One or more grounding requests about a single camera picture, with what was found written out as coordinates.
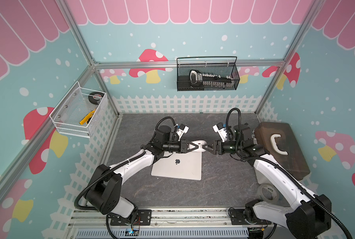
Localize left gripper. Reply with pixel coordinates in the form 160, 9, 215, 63
162, 139, 198, 154

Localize silver laptop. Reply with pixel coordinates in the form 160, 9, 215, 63
151, 152, 202, 181

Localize white wireless mouse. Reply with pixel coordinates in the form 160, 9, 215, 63
192, 140, 207, 149

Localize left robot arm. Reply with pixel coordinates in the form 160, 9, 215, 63
74, 117, 206, 223

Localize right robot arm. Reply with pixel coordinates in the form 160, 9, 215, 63
203, 108, 352, 239

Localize socket bit set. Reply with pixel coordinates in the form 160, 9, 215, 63
189, 70, 235, 90

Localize brown lidded storage box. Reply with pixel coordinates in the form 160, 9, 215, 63
254, 121, 310, 181

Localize clear tape roll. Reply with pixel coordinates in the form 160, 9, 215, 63
258, 183, 280, 204

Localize yellow utility knife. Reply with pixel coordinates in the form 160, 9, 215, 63
79, 110, 96, 125

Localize black tape roll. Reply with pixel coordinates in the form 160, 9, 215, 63
88, 92, 104, 105

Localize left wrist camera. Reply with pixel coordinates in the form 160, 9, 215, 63
176, 124, 189, 140

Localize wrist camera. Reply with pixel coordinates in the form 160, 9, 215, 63
213, 122, 228, 142
176, 124, 189, 140

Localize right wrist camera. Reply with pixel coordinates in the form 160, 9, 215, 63
213, 122, 228, 142

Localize black wire wall basket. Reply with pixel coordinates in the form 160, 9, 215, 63
176, 56, 240, 91

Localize white wire wall basket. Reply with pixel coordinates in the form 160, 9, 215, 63
50, 82, 108, 138

